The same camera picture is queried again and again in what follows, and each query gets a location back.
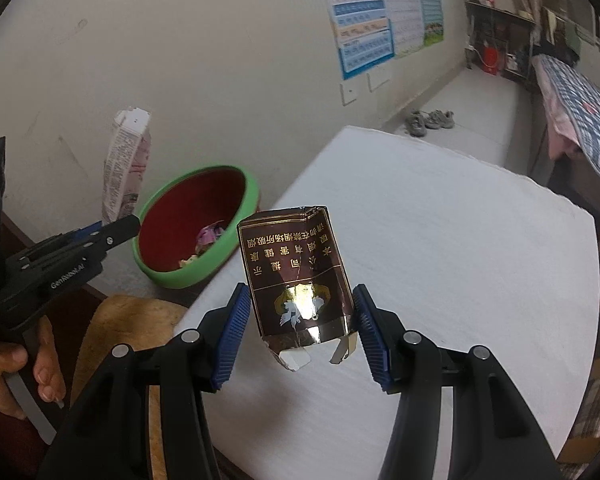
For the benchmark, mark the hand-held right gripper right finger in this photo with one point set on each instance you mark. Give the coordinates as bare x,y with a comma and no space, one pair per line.
375,350

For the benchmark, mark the pink foil wrapper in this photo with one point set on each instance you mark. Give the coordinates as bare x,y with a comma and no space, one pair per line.
209,235

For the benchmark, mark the pink white snack wrapper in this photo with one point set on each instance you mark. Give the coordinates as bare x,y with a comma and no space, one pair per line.
124,170

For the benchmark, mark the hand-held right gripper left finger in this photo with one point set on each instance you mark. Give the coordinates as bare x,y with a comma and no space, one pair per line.
229,340

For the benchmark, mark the white wall socket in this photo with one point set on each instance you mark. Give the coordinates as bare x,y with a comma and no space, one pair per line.
349,94

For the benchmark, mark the person's left hand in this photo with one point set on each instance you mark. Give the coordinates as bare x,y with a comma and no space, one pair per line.
49,360

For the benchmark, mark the black metal shelf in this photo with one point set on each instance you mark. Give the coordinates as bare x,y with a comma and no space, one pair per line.
515,35

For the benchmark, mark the brown gold cigarette pack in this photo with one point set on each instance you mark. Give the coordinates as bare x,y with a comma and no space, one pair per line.
290,270

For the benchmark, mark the green bin with red inside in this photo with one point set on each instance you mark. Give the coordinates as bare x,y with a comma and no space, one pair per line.
179,220

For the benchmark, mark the red bucket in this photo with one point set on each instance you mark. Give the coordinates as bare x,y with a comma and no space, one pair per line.
490,61

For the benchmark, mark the green bordered wall poster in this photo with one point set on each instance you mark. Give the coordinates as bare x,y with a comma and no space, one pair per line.
430,0

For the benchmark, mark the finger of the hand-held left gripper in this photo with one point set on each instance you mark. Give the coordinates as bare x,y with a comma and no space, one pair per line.
82,230
117,235

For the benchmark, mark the pink bed sheet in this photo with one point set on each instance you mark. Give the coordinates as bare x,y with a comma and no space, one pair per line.
560,120

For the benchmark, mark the window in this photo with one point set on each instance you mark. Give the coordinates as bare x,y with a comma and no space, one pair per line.
587,15

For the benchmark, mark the blue bordered wall poster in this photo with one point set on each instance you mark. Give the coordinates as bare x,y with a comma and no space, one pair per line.
360,25

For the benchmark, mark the pale chart wall poster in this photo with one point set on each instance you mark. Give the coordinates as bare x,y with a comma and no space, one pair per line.
405,10

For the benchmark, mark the green hanging cloth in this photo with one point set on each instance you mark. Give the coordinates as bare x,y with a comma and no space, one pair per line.
572,37

